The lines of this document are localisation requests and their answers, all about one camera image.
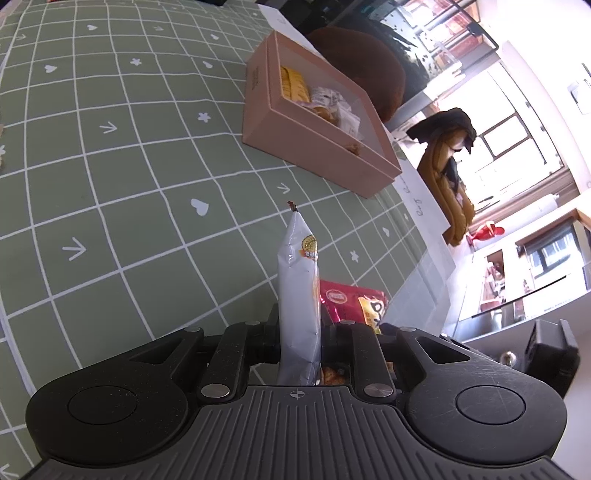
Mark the silver snack packet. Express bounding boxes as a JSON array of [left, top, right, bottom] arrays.
[[276, 200, 323, 387]]

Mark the black metal frame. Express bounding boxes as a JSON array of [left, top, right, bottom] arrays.
[[443, 0, 502, 52]]

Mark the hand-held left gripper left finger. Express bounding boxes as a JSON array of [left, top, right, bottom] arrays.
[[123, 318, 282, 402]]

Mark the small red object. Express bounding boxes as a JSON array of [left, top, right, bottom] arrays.
[[466, 222, 507, 246]]

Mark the white snack packet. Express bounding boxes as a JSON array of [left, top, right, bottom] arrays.
[[335, 102, 361, 138]]

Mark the dark jacket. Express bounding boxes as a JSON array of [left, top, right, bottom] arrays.
[[406, 107, 478, 154]]

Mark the red yellow snack packet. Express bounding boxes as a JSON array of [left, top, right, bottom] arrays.
[[318, 279, 390, 386]]

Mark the pink gift box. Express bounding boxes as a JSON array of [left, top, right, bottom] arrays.
[[243, 30, 404, 199]]

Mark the green checked tablecloth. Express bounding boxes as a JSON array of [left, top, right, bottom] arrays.
[[0, 0, 456, 480]]

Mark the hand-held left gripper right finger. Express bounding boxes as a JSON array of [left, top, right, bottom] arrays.
[[321, 320, 472, 403]]

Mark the brown chair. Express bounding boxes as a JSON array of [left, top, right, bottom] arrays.
[[307, 26, 407, 123]]

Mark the yellow flat sachet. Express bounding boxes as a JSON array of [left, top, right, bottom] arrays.
[[280, 66, 313, 103]]

